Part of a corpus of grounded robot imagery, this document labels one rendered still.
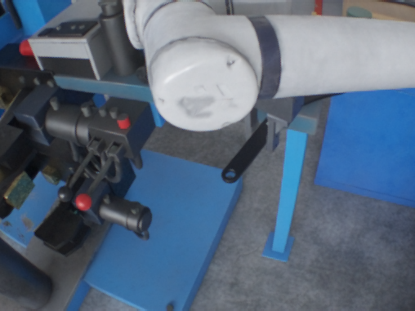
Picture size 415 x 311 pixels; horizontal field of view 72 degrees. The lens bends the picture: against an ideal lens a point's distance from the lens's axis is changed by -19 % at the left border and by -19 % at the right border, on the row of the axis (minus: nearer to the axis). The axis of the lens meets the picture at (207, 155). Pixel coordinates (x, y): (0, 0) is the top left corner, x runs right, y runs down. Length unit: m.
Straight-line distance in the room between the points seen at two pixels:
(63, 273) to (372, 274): 1.50
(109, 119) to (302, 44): 0.58
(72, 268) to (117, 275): 0.23
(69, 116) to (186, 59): 0.67
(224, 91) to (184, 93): 0.03
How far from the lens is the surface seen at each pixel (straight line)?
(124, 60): 0.81
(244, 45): 0.29
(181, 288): 1.49
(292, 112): 0.52
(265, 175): 1.90
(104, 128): 0.79
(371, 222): 1.84
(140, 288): 1.54
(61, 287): 1.66
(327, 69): 0.33
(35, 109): 0.96
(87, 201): 0.71
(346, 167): 1.74
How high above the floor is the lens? 1.52
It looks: 49 degrees down
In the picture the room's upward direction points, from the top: 9 degrees counter-clockwise
